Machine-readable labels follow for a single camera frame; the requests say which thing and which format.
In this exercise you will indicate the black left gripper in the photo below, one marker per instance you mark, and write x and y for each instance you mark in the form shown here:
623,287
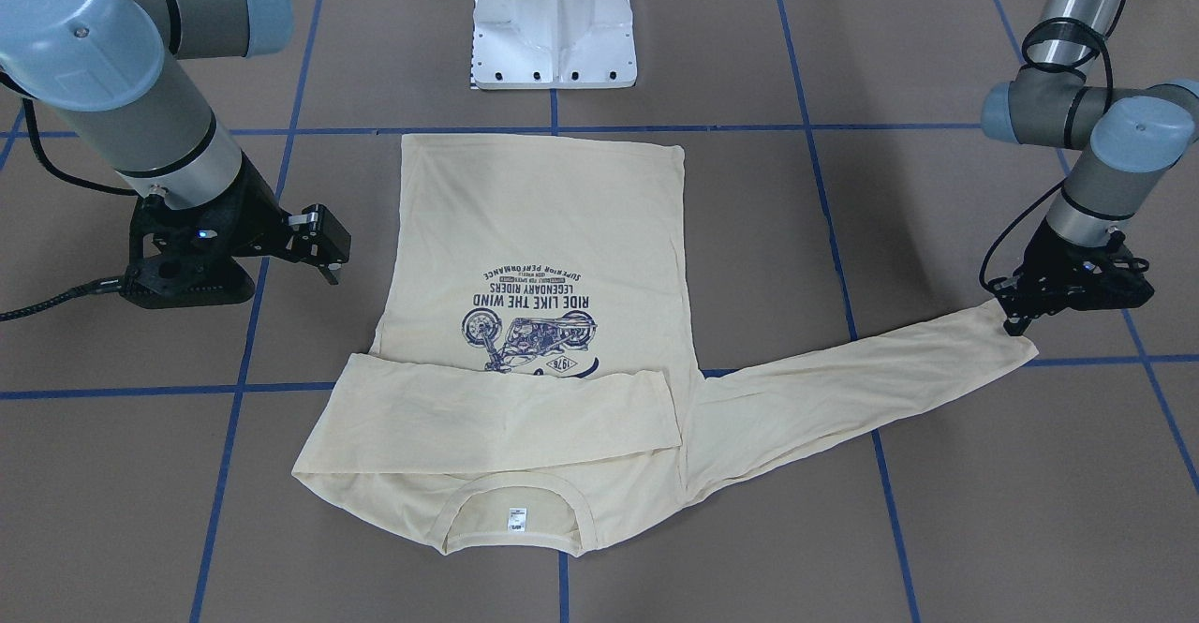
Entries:
1040,255

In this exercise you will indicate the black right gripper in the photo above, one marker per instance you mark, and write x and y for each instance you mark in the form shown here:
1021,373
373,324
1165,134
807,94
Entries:
251,214

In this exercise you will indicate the beige long-sleeve printed shirt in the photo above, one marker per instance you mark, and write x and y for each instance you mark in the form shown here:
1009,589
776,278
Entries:
533,381

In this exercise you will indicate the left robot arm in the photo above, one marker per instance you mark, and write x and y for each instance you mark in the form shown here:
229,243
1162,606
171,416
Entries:
1064,97

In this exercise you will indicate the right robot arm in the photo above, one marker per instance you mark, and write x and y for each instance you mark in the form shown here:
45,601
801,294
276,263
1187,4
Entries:
111,69

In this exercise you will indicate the brown paper table cover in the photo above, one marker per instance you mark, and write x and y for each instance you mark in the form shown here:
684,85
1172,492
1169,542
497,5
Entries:
837,185

